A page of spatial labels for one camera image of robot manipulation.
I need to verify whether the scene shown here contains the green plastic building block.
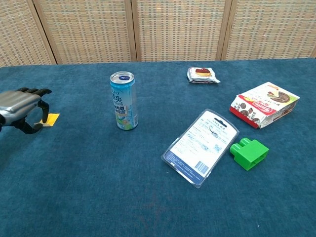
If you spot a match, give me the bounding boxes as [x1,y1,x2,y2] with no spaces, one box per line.
[230,137,270,171]

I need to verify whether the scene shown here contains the wrapped cake snack packet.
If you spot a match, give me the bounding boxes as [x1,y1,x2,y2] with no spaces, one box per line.
[187,67,221,85]

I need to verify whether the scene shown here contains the clear blister pack with card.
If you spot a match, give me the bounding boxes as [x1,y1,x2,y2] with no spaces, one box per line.
[161,109,240,189]

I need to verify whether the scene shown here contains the red white cookie box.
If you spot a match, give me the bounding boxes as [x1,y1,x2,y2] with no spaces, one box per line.
[229,81,301,129]

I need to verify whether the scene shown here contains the yellow sticky note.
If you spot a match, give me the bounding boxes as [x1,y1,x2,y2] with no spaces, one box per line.
[34,113,60,127]

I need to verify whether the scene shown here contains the woven bamboo folding screen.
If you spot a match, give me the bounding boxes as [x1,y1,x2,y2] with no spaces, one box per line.
[0,0,316,68]

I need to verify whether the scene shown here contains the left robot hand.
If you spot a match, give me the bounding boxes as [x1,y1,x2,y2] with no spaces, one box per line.
[0,87,52,135]

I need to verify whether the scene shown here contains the light blue drink can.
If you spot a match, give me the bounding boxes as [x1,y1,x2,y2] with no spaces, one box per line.
[110,71,139,131]

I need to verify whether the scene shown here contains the blue carpet table cover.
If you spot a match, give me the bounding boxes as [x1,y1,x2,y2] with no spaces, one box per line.
[0,58,316,237]

